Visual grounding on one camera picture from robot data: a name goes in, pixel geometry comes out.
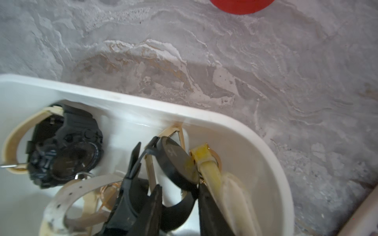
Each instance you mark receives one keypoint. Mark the white storage box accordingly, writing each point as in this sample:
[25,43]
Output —
[126,120]

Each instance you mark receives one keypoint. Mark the small cream watch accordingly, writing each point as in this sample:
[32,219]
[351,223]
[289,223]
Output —
[229,193]

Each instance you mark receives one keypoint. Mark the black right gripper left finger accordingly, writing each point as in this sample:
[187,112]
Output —
[149,221]

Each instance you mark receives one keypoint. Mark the rose gold small watch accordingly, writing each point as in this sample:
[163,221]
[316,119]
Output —
[55,221]

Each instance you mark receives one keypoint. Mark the gold beige watch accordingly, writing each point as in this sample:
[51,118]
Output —
[168,132]

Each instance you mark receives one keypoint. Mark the red pen cup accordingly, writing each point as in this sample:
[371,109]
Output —
[241,7]

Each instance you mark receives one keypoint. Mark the black watch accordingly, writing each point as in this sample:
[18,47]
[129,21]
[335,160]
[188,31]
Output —
[62,146]

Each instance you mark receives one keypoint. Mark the cream band watch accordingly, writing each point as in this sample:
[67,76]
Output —
[9,153]

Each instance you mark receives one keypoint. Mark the black square smartwatch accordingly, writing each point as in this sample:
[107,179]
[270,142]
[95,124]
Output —
[177,165]

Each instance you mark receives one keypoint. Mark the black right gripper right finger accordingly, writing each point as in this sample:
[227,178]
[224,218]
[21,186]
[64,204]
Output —
[212,222]

